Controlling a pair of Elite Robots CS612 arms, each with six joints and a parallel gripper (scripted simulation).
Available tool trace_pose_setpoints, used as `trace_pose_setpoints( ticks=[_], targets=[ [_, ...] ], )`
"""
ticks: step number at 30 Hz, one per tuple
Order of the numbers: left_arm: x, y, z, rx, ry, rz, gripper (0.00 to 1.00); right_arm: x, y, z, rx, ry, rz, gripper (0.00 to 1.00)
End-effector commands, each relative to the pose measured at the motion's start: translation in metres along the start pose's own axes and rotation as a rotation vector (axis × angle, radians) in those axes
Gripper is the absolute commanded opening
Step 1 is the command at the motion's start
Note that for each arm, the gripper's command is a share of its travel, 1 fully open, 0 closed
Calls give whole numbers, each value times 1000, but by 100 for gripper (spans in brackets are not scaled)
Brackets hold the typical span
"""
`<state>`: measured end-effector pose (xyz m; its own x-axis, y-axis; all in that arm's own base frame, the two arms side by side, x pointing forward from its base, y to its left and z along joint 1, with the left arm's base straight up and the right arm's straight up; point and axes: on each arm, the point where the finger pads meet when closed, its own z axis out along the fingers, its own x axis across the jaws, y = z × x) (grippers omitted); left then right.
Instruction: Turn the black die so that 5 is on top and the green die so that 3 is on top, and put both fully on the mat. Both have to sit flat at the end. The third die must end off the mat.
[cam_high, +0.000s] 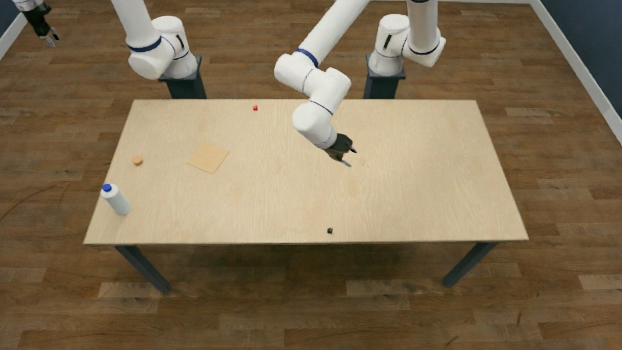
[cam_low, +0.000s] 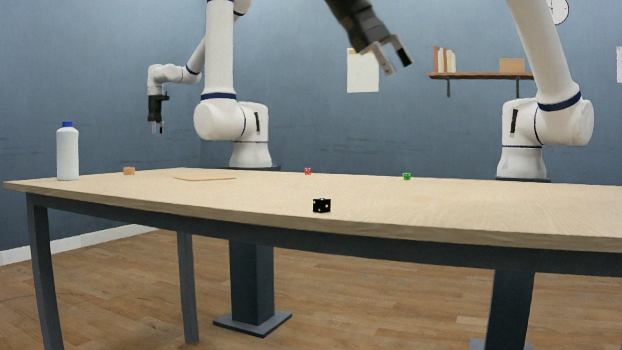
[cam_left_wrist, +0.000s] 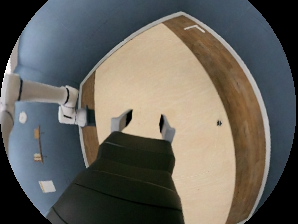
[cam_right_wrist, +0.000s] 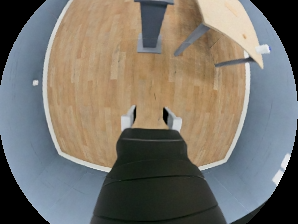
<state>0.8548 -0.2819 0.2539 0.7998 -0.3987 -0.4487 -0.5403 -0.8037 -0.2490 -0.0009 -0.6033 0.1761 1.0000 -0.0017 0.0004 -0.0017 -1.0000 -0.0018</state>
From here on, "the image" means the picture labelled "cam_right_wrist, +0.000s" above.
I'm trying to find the white plastic bottle with blue cap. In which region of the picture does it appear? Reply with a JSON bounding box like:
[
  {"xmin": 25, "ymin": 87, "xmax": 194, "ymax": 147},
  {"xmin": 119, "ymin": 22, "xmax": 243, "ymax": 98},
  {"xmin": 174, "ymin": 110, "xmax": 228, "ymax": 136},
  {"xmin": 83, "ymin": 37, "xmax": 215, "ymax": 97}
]
[{"xmin": 255, "ymin": 45, "xmax": 271, "ymax": 53}]

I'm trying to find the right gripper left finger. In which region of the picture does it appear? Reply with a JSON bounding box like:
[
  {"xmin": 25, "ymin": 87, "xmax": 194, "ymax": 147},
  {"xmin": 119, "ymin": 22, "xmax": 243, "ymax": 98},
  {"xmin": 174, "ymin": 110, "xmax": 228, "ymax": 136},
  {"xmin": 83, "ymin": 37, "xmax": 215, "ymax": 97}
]
[{"xmin": 121, "ymin": 105, "xmax": 137, "ymax": 131}]

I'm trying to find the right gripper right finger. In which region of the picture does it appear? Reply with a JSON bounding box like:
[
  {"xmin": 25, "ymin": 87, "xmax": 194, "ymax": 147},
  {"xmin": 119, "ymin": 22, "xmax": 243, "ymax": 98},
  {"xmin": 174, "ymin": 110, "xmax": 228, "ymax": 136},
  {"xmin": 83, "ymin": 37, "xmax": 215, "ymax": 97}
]
[{"xmin": 162, "ymin": 107, "xmax": 182, "ymax": 132}]

